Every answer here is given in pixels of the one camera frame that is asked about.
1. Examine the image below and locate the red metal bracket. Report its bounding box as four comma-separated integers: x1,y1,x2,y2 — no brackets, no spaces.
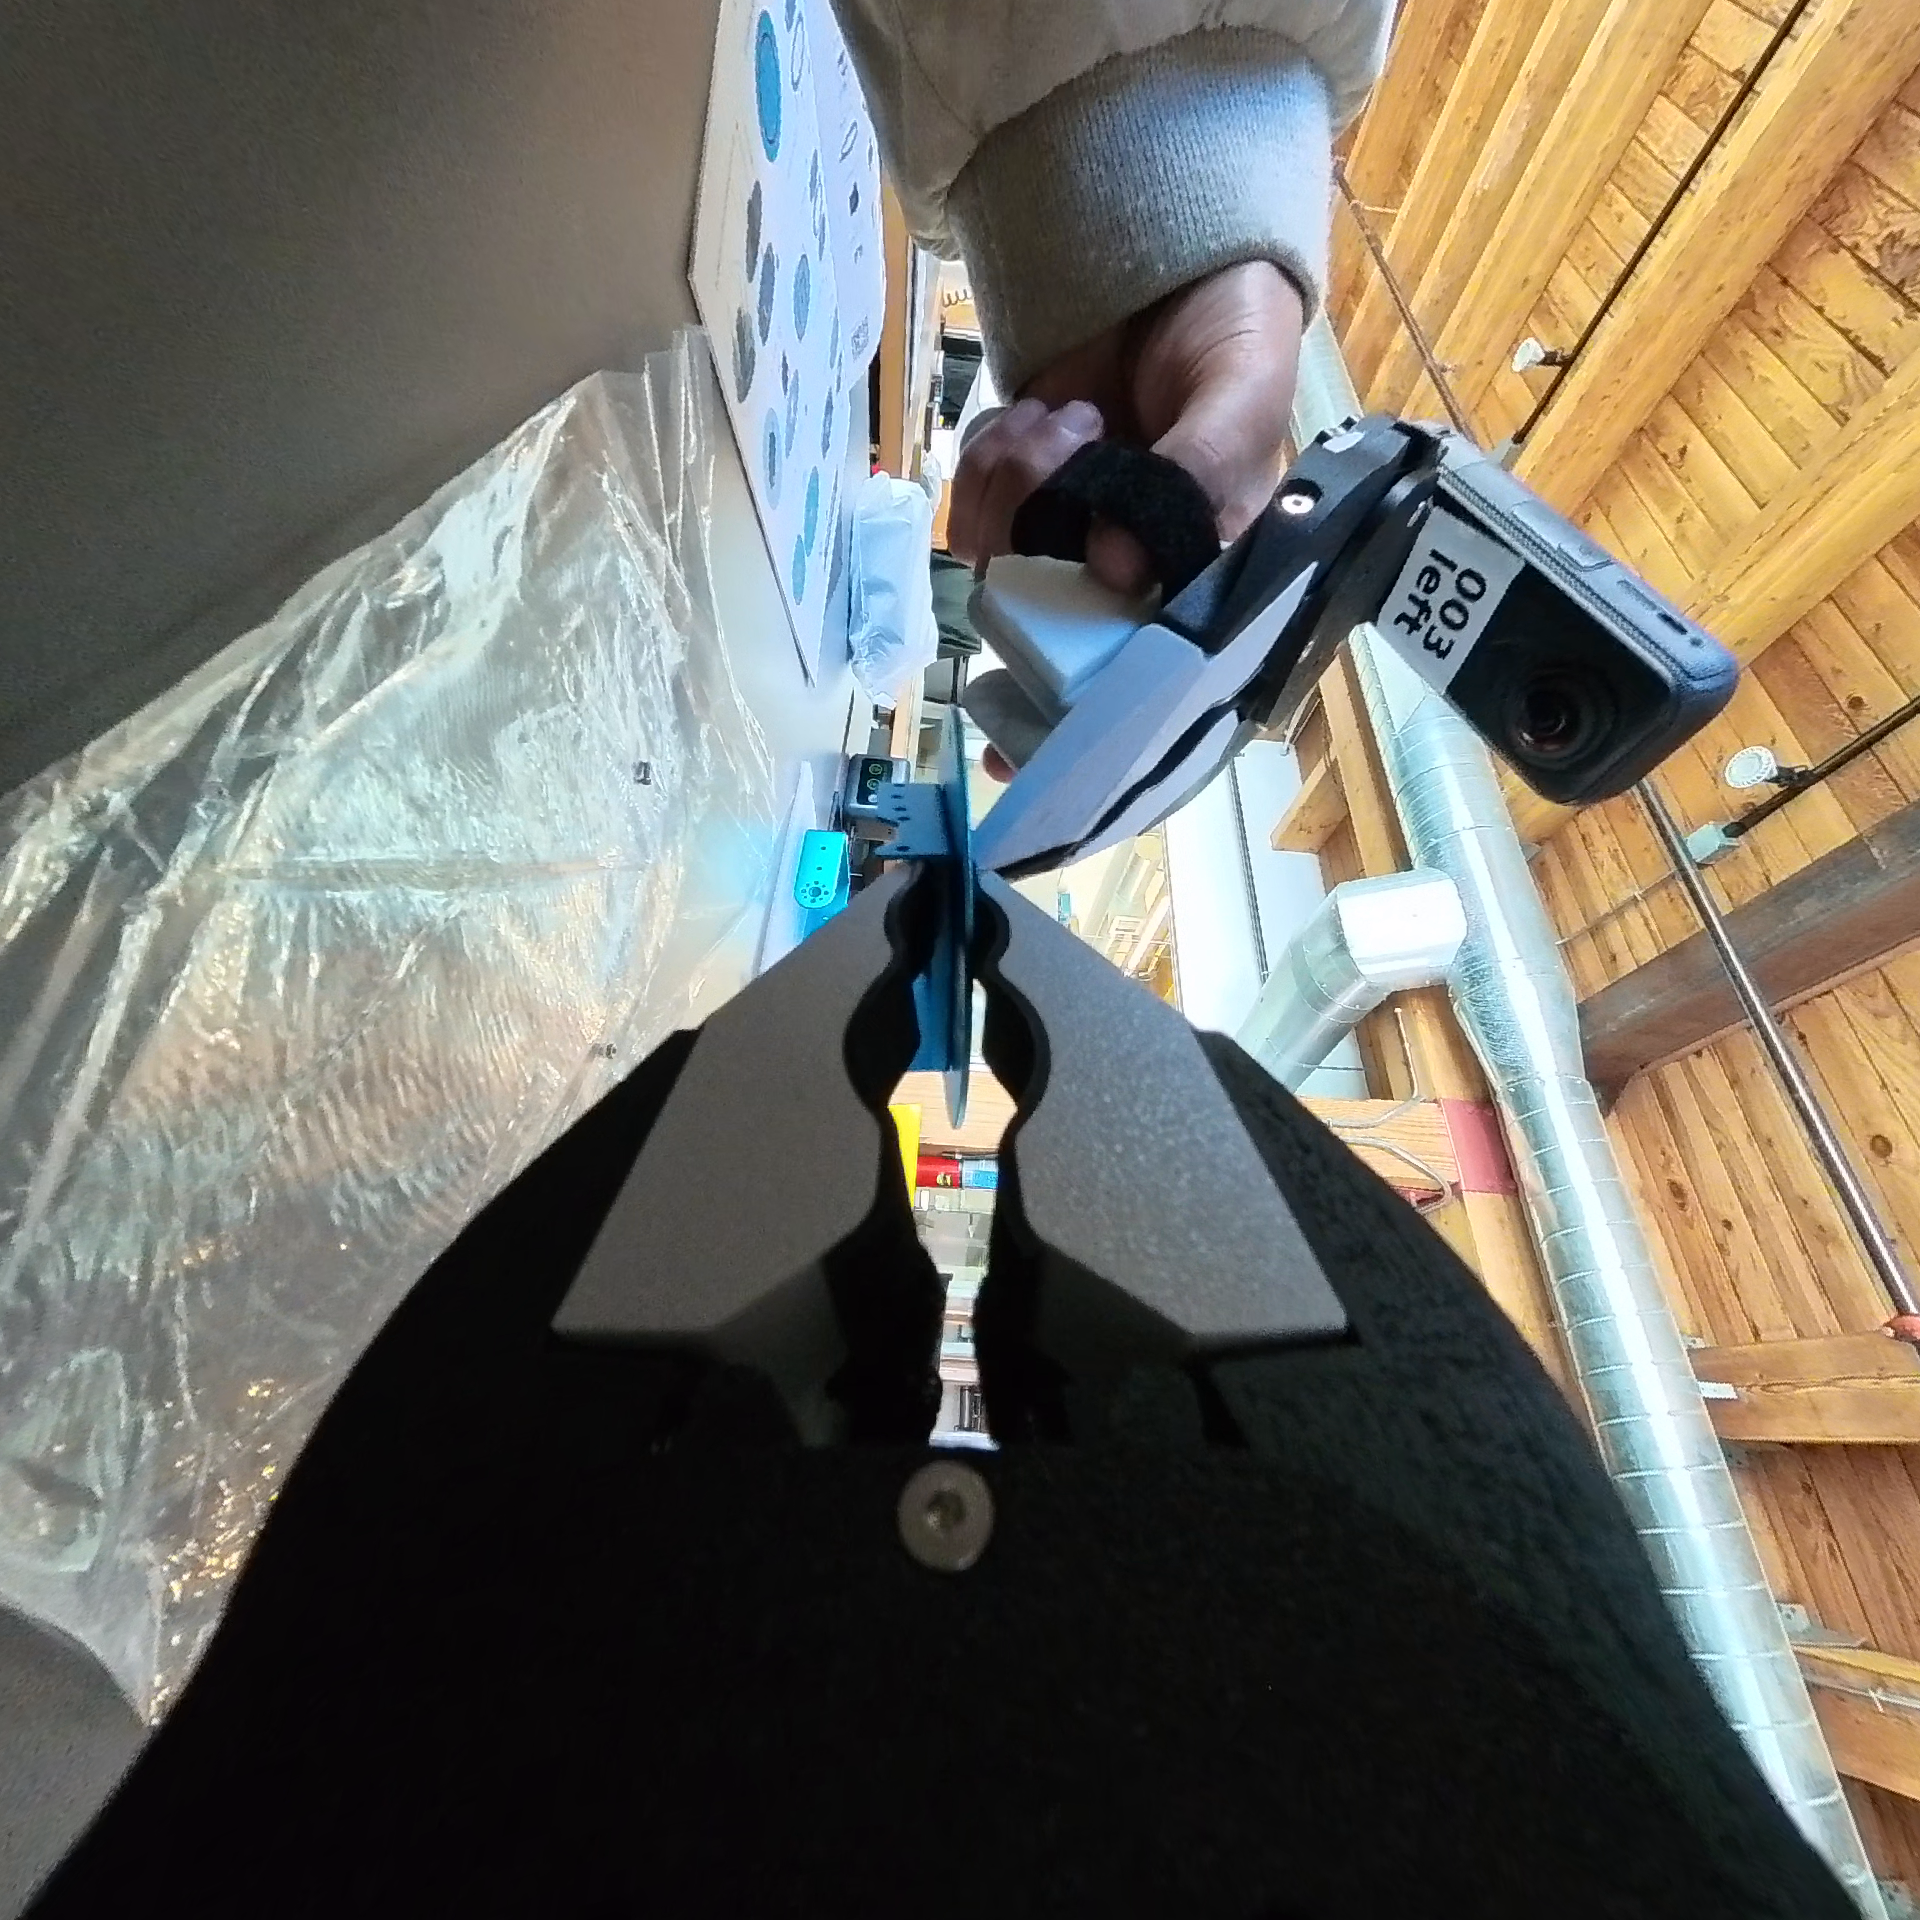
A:
1445,1100,1520,1198

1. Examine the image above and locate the instruction booklet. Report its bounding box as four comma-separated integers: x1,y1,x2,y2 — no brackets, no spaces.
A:
688,0,890,683

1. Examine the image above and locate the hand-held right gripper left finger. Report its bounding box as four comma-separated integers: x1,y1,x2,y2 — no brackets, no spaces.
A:
548,872,954,1450

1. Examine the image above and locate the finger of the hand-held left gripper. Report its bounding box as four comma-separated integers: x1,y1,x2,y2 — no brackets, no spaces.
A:
993,704,1251,881
972,574,1319,881

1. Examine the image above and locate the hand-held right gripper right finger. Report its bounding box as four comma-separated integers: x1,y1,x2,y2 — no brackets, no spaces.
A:
968,878,1348,1450

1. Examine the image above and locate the wooden ceiling beam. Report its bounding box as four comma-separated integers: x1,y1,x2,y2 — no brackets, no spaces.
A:
1297,1092,1457,1202

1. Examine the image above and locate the thick wooden post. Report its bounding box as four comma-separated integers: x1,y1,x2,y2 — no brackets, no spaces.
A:
1312,660,1615,1442

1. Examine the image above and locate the person's left hand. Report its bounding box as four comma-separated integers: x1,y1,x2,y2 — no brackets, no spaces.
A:
944,259,1308,785

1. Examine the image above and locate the silver air duct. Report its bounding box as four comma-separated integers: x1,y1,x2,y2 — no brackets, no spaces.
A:
1232,315,1895,1920

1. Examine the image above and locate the white foam sheet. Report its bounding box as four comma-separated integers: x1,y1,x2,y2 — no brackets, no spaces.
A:
751,756,848,977

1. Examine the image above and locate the blue round plate with bracket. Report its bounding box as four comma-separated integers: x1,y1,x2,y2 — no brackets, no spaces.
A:
874,704,1010,1127

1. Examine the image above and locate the clear plastic bag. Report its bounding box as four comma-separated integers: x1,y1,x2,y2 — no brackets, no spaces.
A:
0,329,818,1728

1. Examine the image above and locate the crumpled white plastic bag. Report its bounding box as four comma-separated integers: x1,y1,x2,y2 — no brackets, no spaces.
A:
848,471,944,706

